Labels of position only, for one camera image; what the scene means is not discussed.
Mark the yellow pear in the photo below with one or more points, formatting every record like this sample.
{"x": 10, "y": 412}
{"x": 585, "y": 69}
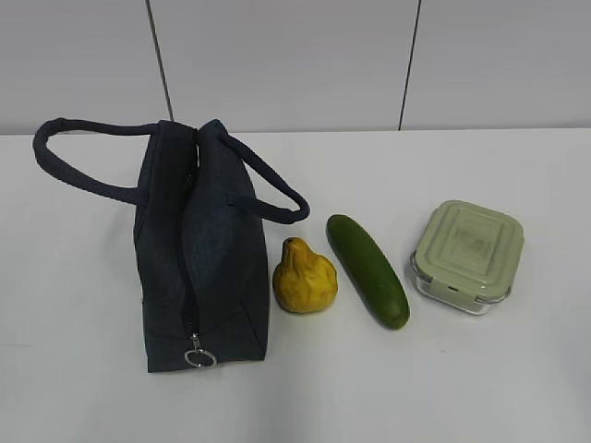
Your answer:
{"x": 304, "y": 282}

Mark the dark blue fabric lunch bag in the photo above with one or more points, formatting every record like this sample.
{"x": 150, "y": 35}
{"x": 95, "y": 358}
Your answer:
{"x": 201, "y": 200}

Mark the glass container with green lid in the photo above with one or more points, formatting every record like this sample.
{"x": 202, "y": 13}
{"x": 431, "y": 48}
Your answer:
{"x": 467, "y": 256}

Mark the green cucumber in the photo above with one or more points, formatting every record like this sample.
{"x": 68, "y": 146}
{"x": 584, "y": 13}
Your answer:
{"x": 370, "y": 272}

